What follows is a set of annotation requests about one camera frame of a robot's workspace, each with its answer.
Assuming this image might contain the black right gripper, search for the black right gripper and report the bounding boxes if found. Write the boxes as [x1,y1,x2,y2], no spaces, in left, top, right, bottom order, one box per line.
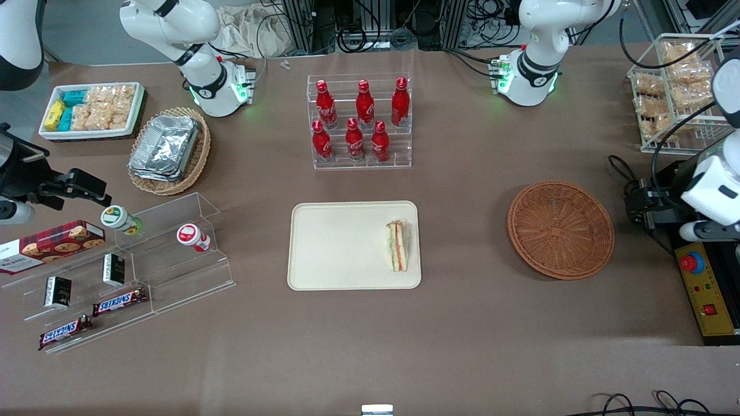
[0,123,112,211]

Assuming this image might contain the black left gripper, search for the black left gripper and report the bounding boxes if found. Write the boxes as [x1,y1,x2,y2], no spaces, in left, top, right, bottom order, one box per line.
[623,173,697,233]

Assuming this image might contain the triangular sandwich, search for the triangular sandwich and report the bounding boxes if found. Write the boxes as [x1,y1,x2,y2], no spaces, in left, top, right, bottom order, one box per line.
[385,219,410,273]

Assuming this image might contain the white rectangular snack tray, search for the white rectangular snack tray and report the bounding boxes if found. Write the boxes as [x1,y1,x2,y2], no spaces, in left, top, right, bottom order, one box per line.
[39,82,145,141]

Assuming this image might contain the brown wicker basket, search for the brown wicker basket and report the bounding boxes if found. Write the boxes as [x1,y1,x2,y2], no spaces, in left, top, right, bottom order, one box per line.
[507,181,615,281]

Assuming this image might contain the light oval wicker basket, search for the light oval wicker basket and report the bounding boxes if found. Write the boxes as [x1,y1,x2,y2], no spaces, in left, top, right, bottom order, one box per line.
[127,107,212,196]

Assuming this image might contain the beige plastic tray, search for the beige plastic tray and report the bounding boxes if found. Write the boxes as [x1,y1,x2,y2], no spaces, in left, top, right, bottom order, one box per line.
[287,200,423,291]

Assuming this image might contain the green lid small bottle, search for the green lid small bottle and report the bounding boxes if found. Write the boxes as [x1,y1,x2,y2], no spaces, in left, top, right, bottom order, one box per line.
[101,205,143,236]

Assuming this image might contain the red tartan cookie box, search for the red tartan cookie box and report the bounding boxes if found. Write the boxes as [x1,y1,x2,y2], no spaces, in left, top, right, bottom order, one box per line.
[0,220,106,276]

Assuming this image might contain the small black box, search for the small black box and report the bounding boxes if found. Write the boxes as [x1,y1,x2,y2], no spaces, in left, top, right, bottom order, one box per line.
[45,276,72,309]
[103,254,126,287]

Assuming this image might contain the bagged fried snack pack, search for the bagged fried snack pack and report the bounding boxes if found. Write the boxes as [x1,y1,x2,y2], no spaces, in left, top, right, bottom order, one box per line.
[636,95,671,117]
[662,40,698,64]
[668,61,713,86]
[633,72,667,97]
[642,114,676,143]
[671,81,720,109]

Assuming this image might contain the stacked foil containers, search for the stacked foil containers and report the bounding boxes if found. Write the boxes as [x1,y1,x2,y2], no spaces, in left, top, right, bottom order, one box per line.
[128,114,200,183]

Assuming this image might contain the yellow snack packet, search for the yellow snack packet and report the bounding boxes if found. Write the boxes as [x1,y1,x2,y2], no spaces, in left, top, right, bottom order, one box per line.
[45,99,67,131]

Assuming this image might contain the red lid small bottle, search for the red lid small bottle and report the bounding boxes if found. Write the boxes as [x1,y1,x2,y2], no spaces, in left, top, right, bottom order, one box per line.
[176,224,212,252]

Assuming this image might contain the yellow emergency stop box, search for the yellow emergency stop box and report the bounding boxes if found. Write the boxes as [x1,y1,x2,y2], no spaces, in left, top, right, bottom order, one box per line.
[675,243,740,337]

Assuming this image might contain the snickers chocolate bar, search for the snickers chocolate bar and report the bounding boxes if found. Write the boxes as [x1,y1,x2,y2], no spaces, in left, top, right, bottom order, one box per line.
[92,288,147,317]
[39,315,93,351]

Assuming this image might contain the clear acrylic stepped shelf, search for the clear acrylic stepped shelf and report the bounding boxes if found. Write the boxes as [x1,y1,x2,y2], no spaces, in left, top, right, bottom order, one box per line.
[0,192,236,354]

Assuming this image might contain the black appliance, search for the black appliance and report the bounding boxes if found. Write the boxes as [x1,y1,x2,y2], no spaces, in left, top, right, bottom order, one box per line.
[650,159,740,347]

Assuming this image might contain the beige cloth bag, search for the beige cloth bag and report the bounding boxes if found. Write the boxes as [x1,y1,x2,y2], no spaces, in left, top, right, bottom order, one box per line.
[217,5,291,58]

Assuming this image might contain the red cola bottle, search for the red cola bottle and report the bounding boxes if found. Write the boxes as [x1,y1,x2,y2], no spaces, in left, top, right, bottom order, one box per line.
[356,80,375,129]
[391,77,410,128]
[371,120,390,163]
[312,120,334,162]
[315,80,338,129]
[345,118,366,161]

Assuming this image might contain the clear acrylic bottle rack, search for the clear acrylic bottle rack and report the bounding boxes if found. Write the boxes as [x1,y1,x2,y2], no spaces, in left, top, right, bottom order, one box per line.
[306,73,413,170]

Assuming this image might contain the black appliance power cable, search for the black appliance power cable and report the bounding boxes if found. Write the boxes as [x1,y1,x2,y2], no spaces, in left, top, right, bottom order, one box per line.
[608,155,677,258]

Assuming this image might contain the white wire rack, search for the white wire rack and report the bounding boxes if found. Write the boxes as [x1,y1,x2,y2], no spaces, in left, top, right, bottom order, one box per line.
[627,33,740,154]

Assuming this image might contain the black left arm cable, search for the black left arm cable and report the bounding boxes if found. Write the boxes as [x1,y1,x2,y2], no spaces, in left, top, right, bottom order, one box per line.
[619,3,740,194]

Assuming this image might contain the black floor cables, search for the black floor cables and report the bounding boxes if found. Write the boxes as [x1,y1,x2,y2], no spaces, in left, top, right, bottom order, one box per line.
[578,390,740,416]

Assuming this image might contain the aluminium frame post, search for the aluminium frame post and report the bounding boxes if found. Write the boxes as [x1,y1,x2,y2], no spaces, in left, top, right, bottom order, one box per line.
[282,0,317,54]
[451,0,482,48]

